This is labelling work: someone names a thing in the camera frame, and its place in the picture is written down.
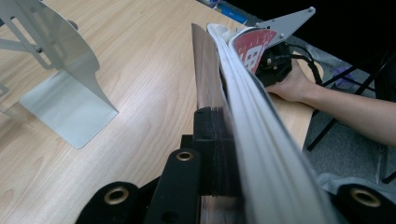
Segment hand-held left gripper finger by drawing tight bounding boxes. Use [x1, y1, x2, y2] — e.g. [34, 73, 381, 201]
[192, 105, 243, 198]

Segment white metal expandable book rack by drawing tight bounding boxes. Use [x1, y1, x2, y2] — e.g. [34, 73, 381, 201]
[0, 0, 120, 150]

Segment blue and white box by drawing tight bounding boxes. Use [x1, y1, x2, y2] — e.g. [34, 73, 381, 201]
[217, 1, 249, 25]

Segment red cover magazine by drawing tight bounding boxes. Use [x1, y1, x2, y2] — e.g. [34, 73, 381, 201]
[190, 21, 347, 224]

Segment purple object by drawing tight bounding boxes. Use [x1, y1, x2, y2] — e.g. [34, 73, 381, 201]
[331, 65, 353, 89]

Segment black metal stand legs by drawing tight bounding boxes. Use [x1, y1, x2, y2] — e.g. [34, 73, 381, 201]
[305, 43, 396, 185]

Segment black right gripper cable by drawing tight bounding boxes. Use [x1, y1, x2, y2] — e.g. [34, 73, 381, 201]
[279, 42, 324, 86]

